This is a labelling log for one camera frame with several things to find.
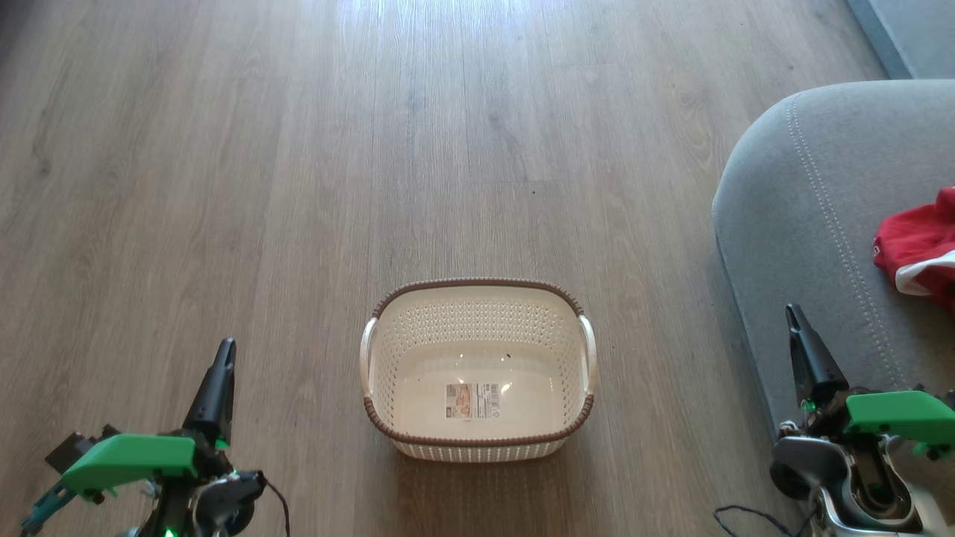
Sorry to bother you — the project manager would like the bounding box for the cream plastic laundry basket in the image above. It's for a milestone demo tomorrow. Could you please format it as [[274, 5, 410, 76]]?
[[360, 277, 599, 464]]

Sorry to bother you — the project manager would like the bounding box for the left camera cable teal plug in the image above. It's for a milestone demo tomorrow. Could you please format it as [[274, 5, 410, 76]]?
[[20, 477, 80, 537]]

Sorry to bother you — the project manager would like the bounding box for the grey and yellow sofa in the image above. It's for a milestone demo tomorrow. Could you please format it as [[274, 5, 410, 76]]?
[[710, 0, 955, 523]]

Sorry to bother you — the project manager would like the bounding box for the thin black cable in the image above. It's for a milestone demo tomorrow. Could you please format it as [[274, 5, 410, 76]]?
[[261, 477, 292, 537], [713, 504, 819, 537]]

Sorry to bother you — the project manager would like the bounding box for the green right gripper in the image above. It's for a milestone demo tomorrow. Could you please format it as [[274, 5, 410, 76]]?
[[784, 303, 955, 459]]

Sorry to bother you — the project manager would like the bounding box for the red shirt with white stripe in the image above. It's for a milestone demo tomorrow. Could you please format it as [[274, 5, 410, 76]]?
[[872, 186, 955, 315]]

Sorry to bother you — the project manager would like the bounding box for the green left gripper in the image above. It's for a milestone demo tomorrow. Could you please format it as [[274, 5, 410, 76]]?
[[61, 337, 238, 499]]

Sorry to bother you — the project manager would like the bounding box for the printed basket label sticker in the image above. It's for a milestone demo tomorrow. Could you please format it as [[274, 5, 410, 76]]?
[[445, 383, 501, 421]]

